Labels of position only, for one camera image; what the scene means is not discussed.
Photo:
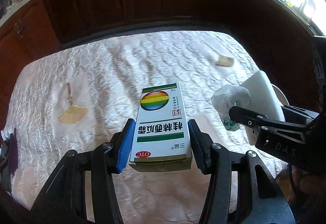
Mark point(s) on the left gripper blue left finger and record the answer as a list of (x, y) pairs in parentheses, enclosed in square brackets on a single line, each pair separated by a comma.
[(124, 144)]

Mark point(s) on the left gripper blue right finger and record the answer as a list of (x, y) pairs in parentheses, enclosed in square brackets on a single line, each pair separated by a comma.
[(200, 145)]

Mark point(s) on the rainbow medicine box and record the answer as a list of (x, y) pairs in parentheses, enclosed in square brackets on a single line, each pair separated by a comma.
[(161, 141)]

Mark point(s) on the white plastic bag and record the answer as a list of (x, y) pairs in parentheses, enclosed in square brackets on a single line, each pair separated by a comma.
[(227, 97)]

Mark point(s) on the white trash bucket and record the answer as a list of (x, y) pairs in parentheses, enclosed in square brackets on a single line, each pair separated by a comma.
[(280, 95)]

